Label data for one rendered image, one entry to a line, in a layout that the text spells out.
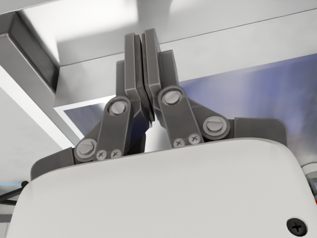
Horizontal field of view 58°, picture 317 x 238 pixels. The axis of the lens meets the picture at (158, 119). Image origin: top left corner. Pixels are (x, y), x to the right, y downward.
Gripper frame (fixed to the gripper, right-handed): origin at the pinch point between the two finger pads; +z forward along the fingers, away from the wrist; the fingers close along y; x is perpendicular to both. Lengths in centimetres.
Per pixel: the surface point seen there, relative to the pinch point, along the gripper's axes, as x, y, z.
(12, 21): 2.8, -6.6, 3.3
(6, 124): -109, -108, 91
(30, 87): -1.0, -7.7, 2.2
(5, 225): -247, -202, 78
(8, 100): -90, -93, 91
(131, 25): 0.2, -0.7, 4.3
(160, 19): 0.2, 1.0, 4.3
